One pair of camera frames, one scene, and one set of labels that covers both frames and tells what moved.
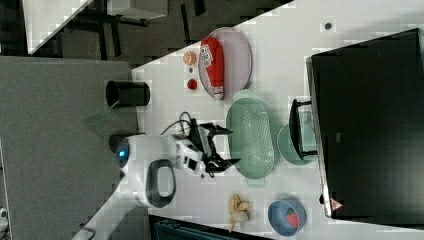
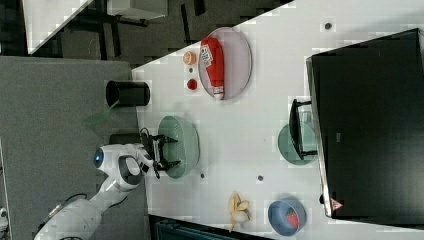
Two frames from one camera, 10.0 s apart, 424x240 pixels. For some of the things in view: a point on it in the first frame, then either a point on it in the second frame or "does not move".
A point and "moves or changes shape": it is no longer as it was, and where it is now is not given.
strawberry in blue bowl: x=292 y=217 does not move
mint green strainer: x=251 y=139 moves or changes shape
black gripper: x=201 y=137 → x=153 y=147
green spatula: x=101 y=117 does not move
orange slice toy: x=189 y=58 does not move
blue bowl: x=277 y=216 does not move
